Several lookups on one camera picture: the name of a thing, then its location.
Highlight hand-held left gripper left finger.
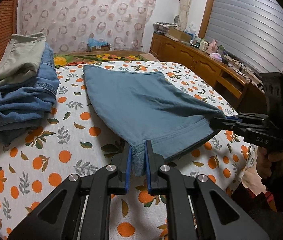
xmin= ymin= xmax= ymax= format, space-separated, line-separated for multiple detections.
xmin=7 ymin=142 xmax=133 ymax=240

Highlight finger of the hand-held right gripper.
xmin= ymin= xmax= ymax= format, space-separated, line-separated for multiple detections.
xmin=225 ymin=113 xmax=268 ymax=125
xmin=210 ymin=118 xmax=250 ymax=137

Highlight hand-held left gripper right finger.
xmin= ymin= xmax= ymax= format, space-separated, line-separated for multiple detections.
xmin=144 ymin=140 xmax=270 ymax=240

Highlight teal pants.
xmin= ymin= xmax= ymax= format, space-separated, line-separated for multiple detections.
xmin=82 ymin=64 xmax=228 ymax=178

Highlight person's right forearm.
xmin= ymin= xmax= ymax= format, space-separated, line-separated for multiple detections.
xmin=231 ymin=177 xmax=283 ymax=240

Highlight grey-green pants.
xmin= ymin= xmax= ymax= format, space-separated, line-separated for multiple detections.
xmin=0 ymin=32 xmax=47 ymax=90

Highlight person's right hand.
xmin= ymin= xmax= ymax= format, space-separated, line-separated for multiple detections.
xmin=255 ymin=146 xmax=283 ymax=180

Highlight pale purple pouch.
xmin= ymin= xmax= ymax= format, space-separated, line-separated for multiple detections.
xmin=209 ymin=52 xmax=223 ymax=62

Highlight orange fruit print blanket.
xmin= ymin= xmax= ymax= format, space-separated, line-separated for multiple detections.
xmin=0 ymin=60 xmax=257 ymax=240

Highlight wooden sideboard cabinet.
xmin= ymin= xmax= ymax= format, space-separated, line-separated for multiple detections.
xmin=150 ymin=32 xmax=264 ymax=110

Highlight pink bottle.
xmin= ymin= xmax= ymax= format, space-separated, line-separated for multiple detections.
xmin=208 ymin=39 xmax=218 ymax=53

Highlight flat open cardboard box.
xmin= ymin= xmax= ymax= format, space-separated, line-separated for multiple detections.
xmin=168 ymin=27 xmax=192 ymax=42

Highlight stack of printed papers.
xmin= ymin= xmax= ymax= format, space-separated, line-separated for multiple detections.
xmin=153 ymin=22 xmax=178 ymax=34

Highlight beige patterned side curtain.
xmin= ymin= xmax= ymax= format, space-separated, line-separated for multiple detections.
xmin=178 ymin=0 xmax=194 ymax=30

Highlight floral blanket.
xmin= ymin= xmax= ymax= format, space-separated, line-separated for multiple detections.
xmin=53 ymin=50 xmax=157 ymax=67

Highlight small cardboard box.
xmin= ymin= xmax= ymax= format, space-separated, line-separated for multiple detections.
xmin=88 ymin=44 xmax=111 ymax=53

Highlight stack of folded clothes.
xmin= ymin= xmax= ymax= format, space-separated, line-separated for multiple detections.
xmin=0 ymin=42 xmax=61 ymax=145

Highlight blue plastic bag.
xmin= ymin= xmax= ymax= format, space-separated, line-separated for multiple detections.
xmin=88 ymin=38 xmax=108 ymax=47

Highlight circle print sheer curtain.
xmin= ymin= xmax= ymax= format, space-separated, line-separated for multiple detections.
xmin=20 ymin=0 xmax=157 ymax=54

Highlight black cable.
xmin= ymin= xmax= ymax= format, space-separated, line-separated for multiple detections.
xmin=233 ymin=61 xmax=248 ymax=73

